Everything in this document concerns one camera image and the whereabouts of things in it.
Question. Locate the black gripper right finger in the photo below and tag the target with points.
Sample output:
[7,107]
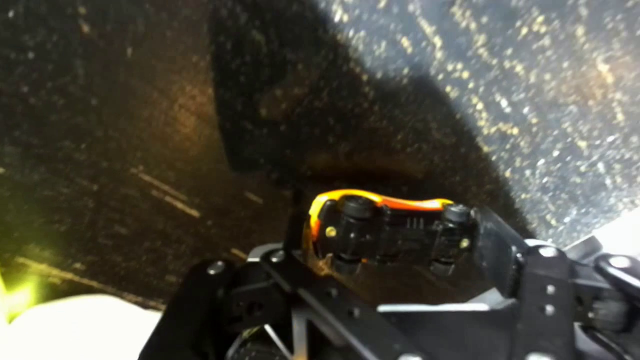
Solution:
[542,301]

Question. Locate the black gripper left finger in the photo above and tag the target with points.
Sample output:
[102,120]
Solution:
[300,287]

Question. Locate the orange toy car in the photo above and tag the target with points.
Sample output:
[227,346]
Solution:
[401,203]

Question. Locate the white wrist mount piece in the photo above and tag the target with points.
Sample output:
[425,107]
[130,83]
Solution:
[72,330]

